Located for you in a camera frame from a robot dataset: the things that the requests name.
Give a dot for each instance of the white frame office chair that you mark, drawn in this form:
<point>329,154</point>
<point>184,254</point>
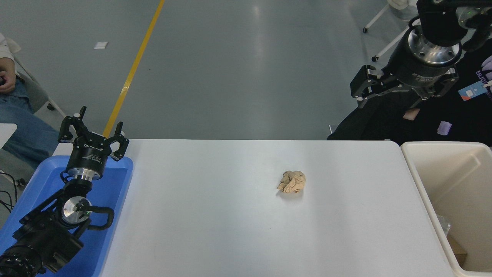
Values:
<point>378,21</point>

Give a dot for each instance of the tan paper ball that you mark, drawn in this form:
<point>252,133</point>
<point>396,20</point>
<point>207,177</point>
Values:
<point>292,182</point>

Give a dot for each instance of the blue plastic tray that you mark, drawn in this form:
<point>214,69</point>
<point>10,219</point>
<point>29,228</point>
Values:
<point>111,181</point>

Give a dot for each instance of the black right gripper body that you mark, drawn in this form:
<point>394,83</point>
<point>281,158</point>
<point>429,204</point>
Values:
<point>419,75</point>

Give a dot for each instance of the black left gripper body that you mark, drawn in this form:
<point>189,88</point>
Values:
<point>88,156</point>

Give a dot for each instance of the clear plastic wrapper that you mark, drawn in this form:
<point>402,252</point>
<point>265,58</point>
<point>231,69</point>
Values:
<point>444,225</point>

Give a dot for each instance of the white paper scrap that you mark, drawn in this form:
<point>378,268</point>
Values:
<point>100,45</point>

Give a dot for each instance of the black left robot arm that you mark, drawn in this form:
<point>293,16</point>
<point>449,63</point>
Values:
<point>42,234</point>

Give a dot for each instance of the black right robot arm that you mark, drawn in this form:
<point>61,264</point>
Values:
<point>440,23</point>

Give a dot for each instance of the large pale plastic bin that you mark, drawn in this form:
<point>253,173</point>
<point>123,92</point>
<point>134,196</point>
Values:
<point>430,169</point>

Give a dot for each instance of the brown cardboard piece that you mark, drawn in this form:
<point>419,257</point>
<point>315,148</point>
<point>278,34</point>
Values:
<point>458,250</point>

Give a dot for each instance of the person's hand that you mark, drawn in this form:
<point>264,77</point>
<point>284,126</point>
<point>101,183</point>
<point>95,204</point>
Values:
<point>7,80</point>

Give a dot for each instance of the blue name badge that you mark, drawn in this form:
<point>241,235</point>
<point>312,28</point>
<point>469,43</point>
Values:
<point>472,91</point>

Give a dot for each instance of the person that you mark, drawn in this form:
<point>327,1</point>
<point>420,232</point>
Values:
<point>453,123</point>
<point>27,130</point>

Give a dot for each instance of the white board corner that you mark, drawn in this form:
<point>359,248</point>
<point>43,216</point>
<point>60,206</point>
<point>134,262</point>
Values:
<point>5,132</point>

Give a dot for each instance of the grey office chair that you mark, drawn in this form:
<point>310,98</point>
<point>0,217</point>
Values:
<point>36,94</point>

